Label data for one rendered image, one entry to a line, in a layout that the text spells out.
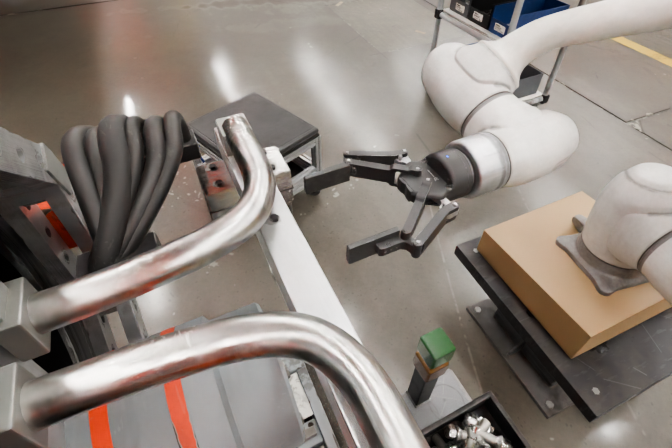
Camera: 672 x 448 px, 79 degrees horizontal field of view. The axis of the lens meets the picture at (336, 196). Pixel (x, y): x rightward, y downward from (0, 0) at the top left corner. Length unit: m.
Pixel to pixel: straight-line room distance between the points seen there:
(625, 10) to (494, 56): 0.18
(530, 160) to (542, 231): 0.60
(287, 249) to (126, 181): 0.13
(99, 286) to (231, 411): 0.13
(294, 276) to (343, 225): 1.34
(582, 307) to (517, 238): 0.23
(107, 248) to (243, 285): 1.18
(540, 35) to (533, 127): 0.17
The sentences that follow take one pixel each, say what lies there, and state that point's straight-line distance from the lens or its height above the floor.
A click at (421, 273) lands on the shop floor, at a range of 1.53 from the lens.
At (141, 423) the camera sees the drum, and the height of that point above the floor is 0.92.
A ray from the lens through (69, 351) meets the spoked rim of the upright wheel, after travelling 0.66.
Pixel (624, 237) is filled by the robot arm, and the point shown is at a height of 0.57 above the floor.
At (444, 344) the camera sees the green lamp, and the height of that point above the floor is 0.66.
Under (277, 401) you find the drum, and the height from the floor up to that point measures 0.90.
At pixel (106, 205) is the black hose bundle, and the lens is 0.34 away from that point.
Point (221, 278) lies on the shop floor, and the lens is 1.54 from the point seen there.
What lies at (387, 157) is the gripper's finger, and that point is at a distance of 0.62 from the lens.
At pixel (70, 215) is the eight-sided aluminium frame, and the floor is 0.90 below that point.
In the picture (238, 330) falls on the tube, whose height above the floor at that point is 1.01.
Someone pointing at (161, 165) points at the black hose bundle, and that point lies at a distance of 0.34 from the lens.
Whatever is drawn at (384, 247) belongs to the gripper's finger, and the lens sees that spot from 0.50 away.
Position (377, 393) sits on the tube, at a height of 1.01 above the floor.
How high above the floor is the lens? 1.23
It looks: 44 degrees down
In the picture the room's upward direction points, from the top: straight up
